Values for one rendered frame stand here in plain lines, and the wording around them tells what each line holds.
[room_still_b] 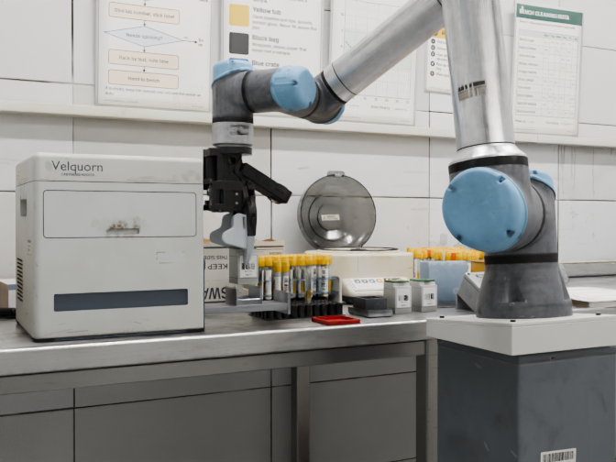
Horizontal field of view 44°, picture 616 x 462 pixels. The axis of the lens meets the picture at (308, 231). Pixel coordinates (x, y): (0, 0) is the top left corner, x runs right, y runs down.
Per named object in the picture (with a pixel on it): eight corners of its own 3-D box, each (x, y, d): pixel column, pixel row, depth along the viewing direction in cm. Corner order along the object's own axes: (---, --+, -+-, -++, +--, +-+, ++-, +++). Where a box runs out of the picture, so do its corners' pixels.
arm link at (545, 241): (566, 253, 127) (562, 171, 128) (546, 253, 115) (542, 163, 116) (495, 256, 133) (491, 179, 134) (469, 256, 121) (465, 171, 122)
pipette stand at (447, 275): (432, 308, 167) (432, 262, 167) (415, 304, 174) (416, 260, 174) (471, 306, 171) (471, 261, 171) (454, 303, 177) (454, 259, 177)
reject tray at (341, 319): (327, 325, 140) (327, 321, 140) (311, 321, 146) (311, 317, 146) (359, 323, 143) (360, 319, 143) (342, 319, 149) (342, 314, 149)
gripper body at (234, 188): (199, 214, 141) (199, 148, 140) (243, 214, 144) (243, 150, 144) (214, 214, 134) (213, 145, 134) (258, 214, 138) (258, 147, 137)
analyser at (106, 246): (34, 343, 120) (33, 151, 120) (15, 322, 145) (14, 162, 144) (220, 330, 134) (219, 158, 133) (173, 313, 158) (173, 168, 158)
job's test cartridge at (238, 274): (237, 284, 138) (237, 249, 137) (228, 282, 142) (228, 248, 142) (258, 283, 139) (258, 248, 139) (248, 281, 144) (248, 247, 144)
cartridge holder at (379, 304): (368, 318, 151) (368, 300, 151) (347, 313, 159) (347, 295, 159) (392, 316, 153) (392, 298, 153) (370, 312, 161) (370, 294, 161)
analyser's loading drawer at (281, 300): (182, 320, 132) (182, 290, 132) (171, 316, 138) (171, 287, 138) (291, 313, 141) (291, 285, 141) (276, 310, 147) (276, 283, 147)
